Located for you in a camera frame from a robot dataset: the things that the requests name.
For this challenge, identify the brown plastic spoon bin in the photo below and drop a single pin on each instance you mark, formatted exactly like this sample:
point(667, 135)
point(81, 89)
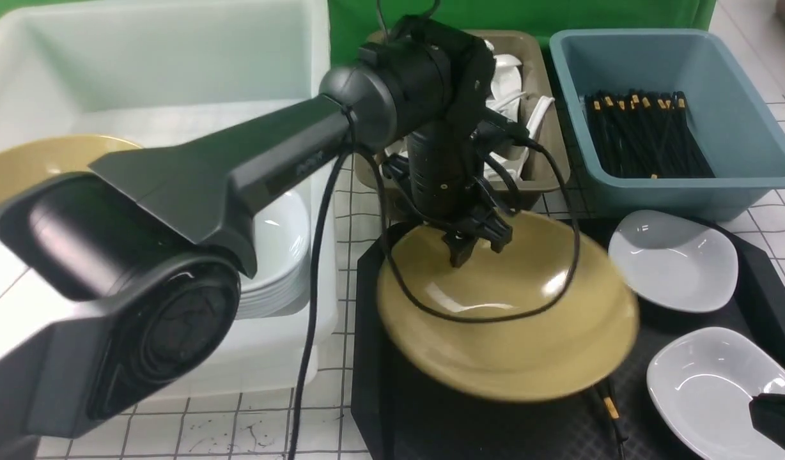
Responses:
point(537, 176)

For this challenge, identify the yellow noodle bowl stack top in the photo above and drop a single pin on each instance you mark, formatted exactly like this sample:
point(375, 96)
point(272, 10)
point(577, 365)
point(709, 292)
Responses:
point(29, 164)

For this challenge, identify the white soup spoons pile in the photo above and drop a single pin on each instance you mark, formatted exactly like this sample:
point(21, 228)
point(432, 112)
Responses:
point(507, 97)

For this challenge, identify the black chopstick gold tip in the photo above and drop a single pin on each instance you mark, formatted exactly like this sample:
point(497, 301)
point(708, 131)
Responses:
point(605, 392)

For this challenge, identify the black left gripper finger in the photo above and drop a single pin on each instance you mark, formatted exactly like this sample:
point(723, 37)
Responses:
point(499, 233)
point(460, 247)

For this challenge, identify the green backdrop cloth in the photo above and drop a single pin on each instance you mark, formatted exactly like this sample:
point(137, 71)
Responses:
point(353, 21)

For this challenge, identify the white side dish stack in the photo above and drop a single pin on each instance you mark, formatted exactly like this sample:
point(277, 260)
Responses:
point(282, 239)

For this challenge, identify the blue plastic chopstick bin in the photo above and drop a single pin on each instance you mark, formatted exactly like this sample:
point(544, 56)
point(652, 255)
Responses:
point(732, 125)

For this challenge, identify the large white plastic tub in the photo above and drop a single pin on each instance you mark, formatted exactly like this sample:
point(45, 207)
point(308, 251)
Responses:
point(155, 73)

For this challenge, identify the black chopsticks bundle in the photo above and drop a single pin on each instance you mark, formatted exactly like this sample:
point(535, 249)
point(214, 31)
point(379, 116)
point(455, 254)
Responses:
point(645, 134)

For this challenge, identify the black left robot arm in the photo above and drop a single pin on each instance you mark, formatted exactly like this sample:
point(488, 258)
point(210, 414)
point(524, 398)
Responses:
point(147, 248)

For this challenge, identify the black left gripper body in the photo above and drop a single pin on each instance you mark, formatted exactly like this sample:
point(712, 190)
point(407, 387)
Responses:
point(442, 177)

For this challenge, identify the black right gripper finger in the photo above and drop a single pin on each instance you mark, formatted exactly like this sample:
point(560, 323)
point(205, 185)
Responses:
point(767, 415)

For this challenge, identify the black serving tray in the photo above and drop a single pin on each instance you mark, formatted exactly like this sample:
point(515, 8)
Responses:
point(403, 414)

